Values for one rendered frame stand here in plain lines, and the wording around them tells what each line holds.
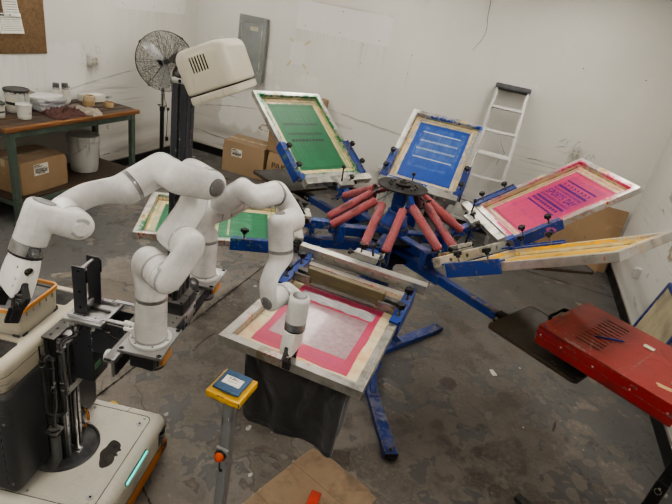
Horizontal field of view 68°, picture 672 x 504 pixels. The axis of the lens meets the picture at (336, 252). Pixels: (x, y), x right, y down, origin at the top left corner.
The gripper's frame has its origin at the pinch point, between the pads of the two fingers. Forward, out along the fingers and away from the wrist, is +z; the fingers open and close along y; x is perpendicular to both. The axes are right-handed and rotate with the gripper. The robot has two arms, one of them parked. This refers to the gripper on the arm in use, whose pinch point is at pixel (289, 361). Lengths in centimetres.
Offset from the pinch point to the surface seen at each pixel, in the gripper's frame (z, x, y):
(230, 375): 1.0, -14.2, 17.0
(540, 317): 3, 91, -106
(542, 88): -81, 65, -471
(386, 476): 98, 44, -58
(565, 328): -13, 97, -72
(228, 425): 19.1, -10.8, 21.1
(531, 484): 98, 119, -95
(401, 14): -126, -107, -471
